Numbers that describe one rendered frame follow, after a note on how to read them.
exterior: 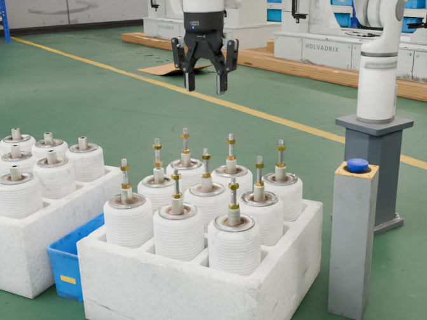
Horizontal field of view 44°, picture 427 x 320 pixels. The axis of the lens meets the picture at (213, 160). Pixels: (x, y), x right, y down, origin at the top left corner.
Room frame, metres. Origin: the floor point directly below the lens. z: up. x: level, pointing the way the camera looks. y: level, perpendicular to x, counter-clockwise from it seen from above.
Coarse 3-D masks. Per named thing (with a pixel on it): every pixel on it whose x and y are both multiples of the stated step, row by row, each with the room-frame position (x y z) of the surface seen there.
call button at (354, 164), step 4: (348, 160) 0.97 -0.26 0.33; (352, 160) 0.97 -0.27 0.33; (356, 160) 0.97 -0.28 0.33; (360, 160) 0.97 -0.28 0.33; (364, 160) 0.97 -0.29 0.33; (348, 164) 0.96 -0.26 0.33; (352, 164) 0.95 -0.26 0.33; (356, 164) 0.95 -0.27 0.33; (360, 164) 0.95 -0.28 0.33; (364, 164) 0.95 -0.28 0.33; (368, 164) 0.96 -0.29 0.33; (352, 168) 0.95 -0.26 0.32; (356, 168) 0.95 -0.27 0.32; (360, 168) 0.94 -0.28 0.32; (364, 168) 0.95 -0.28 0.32
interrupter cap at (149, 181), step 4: (148, 176) 1.11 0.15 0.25; (152, 176) 1.12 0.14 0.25; (164, 176) 1.11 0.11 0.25; (168, 176) 1.11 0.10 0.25; (144, 180) 1.09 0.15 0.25; (148, 180) 1.09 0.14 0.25; (152, 180) 1.10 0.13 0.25; (168, 180) 1.09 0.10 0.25; (172, 180) 1.09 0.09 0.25; (144, 184) 1.07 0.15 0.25; (148, 184) 1.07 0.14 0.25; (152, 184) 1.07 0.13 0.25; (156, 184) 1.07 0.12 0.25; (160, 184) 1.06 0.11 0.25; (164, 184) 1.06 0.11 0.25; (168, 184) 1.06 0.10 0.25; (172, 184) 1.07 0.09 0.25; (156, 188) 1.05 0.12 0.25
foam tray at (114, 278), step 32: (288, 224) 1.01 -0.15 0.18; (320, 224) 1.10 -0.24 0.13; (96, 256) 0.93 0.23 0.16; (128, 256) 0.89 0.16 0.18; (160, 256) 0.89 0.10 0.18; (288, 256) 0.91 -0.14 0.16; (320, 256) 1.11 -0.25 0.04; (96, 288) 0.93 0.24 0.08; (128, 288) 0.90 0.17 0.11; (160, 288) 0.86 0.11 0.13; (192, 288) 0.83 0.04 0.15; (224, 288) 0.80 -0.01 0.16; (256, 288) 0.77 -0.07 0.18; (288, 288) 0.91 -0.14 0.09
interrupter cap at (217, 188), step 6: (192, 186) 1.05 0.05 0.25; (198, 186) 1.05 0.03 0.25; (216, 186) 1.05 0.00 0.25; (222, 186) 1.04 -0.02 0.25; (192, 192) 1.01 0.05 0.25; (198, 192) 1.01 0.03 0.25; (204, 192) 1.02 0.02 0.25; (210, 192) 1.01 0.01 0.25; (216, 192) 1.01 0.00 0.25; (222, 192) 1.01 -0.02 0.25
